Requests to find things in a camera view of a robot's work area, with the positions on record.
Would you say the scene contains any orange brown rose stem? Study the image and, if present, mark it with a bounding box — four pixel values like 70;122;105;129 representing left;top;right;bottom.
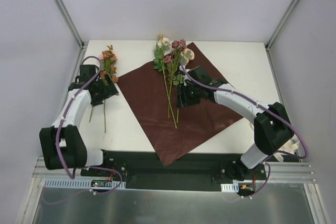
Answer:
99;44;119;133

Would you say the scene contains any mauve rose stem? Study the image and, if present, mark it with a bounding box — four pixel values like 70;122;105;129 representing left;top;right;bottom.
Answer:
164;39;187;120

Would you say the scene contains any dark red wrapping cloth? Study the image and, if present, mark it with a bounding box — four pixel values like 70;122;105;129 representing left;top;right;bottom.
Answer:
111;41;254;166

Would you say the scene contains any light pink rose stem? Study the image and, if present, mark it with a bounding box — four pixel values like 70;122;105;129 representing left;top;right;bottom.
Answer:
174;48;196;124

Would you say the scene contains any white rose stem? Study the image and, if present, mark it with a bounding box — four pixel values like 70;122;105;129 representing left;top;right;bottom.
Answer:
153;34;177;129

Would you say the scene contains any small pink rose stem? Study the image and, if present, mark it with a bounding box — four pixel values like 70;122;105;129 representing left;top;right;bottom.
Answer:
89;56;106;108

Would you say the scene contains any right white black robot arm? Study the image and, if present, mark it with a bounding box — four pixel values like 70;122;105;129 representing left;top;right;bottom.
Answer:
177;65;294;181

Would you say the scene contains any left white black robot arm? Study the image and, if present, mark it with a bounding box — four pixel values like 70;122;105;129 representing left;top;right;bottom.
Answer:
39;65;119;176

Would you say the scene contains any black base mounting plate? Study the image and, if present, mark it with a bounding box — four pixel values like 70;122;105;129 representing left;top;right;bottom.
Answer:
80;150;267;190

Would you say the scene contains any cream printed ribbon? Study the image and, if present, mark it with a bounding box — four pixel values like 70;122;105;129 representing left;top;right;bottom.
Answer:
273;135;300;162

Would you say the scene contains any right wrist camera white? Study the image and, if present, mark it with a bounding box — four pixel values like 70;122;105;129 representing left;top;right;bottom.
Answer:
179;65;191;86

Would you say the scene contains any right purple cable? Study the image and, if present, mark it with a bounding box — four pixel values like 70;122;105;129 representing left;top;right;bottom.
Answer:
180;60;308;204

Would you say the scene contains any purple cable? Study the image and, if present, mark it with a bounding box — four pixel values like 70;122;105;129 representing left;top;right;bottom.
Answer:
180;60;308;204
41;56;124;205

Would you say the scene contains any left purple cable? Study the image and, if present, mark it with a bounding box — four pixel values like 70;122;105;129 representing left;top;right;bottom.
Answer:
41;56;124;205

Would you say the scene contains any right white cable duct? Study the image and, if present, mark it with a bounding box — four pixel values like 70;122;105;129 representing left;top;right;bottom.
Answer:
220;183;239;193

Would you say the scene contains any white cable duct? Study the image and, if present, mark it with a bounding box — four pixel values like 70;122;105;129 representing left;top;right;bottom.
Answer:
220;183;239;193
44;178;126;190

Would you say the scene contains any left white cable duct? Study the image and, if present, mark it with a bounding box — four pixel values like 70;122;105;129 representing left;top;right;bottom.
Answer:
44;178;126;190

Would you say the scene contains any aluminium front rail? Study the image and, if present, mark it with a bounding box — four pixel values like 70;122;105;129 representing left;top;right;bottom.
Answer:
33;157;318;184

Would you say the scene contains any left aluminium frame post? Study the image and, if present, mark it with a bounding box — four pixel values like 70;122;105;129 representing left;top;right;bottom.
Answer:
54;0;85;49

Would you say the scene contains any aluminium frame post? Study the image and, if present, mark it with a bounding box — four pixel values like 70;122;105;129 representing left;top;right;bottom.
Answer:
265;0;301;51
54;0;85;49

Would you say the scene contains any right aluminium frame post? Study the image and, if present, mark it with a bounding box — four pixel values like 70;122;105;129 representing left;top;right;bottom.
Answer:
265;0;301;51

